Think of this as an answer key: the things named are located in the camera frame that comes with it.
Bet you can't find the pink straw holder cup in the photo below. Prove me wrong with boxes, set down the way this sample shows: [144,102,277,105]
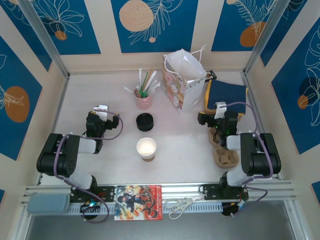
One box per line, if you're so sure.
[134,86,153,111]

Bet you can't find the cardboard cup carrier stack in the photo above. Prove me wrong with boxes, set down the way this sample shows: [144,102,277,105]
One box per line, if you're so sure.
[207,128,240,169]

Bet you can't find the grey blue zip pouch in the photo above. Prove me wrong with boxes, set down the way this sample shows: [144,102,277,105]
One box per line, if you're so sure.
[26,193,71,215]

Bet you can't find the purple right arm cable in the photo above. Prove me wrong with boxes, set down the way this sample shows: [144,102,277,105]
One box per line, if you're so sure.
[221,101,275,219]

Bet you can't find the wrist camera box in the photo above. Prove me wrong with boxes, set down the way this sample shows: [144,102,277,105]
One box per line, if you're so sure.
[214,101,228,120]
[93,104,110,118]

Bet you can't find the aluminium frame post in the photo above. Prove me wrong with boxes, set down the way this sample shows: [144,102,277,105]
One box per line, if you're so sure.
[243,0,287,76]
[18,0,70,78]

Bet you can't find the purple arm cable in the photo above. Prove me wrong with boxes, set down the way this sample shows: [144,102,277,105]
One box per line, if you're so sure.
[53,111,125,224]
[221,101,275,219]

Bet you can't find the white handled scissors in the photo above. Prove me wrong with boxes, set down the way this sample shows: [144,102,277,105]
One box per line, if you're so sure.
[163,192,208,221]

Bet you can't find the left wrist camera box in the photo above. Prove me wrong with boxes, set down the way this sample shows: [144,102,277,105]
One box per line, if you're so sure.
[93,104,110,118]

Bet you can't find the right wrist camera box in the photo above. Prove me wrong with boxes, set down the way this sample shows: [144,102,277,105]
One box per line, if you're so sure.
[214,101,228,120]

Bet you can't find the animal print paper gift bag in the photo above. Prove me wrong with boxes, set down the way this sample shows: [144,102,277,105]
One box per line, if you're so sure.
[161,44,209,116]

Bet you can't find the white slotted cable duct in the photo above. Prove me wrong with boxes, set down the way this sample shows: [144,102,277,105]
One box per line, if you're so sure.
[62,202,224,215]

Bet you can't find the colourful comic book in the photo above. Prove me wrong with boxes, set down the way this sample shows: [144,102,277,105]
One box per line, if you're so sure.
[114,184,164,221]

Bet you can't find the green striped wrapped straw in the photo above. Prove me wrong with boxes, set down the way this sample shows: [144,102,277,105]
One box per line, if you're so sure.
[140,71,150,91]

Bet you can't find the aluminium table rail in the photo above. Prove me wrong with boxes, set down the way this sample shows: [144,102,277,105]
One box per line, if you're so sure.
[21,180,295,204]

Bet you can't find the dark blue napkin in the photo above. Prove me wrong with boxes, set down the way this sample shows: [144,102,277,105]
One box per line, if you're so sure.
[206,79,248,116]

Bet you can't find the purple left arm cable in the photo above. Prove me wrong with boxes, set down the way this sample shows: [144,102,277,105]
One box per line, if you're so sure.
[53,111,125,224]

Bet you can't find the aluminium side rail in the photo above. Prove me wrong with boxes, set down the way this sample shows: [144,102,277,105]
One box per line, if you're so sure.
[240,71,281,181]

